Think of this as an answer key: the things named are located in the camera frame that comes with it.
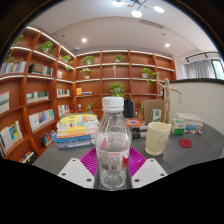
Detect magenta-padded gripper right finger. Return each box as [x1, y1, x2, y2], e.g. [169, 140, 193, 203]
[128, 147, 168, 190]

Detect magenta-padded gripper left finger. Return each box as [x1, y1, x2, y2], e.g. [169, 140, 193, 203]
[57, 147, 99, 190]

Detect clear plastic water bottle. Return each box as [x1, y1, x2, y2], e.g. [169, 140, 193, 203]
[94, 96, 132, 192]

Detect grey blue book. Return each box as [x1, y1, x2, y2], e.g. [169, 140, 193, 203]
[56, 139, 96, 150]

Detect blue spine book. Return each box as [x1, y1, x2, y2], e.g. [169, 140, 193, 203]
[54, 134, 98, 144]

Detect cream cup with red print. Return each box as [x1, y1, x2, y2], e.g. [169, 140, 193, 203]
[144, 121, 173, 157]

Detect orange spine book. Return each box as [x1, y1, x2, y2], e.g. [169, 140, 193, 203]
[56, 129, 99, 138]

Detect dark book stack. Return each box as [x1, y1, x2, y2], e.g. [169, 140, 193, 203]
[130, 125, 149, 139]

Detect white spine book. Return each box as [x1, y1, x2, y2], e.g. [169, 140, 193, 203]
[56, 120, 100, 132]

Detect flat round red coaster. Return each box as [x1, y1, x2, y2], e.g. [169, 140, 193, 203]
[178, 138, 193, 149]

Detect green white small box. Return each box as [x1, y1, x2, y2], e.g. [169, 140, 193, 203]
[171, 118, 187, 136]

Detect yellow cover book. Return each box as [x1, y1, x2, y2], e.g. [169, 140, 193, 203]
[59, 112, 99, 123]

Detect green white drink carton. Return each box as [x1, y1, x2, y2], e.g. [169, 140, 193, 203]
[150, 108, 162, 123]

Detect white thick book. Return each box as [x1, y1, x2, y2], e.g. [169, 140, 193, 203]
[183, 120, 204, 130]
[176, 112, 204, 123]

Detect chair with black jacket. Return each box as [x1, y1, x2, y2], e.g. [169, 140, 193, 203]
[122, 98, 136, 119]

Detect wooden artist mannequin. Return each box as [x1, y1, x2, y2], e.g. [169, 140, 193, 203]
[156, 77, 183, 124]

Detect wooden shelf unit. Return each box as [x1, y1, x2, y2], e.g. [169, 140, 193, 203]
[0, 26, 176, 164]

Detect grey curtain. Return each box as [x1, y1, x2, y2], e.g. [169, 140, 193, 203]
[186, 59, 216, 80]

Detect window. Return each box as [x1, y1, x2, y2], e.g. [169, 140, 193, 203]
[211, 59, 224, 81]

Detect ceiling air vent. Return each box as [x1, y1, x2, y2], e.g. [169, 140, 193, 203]
[138, 18, 165, 30]

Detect ceiling lights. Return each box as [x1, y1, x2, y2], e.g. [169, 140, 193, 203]
[80, 0, 171, 48]

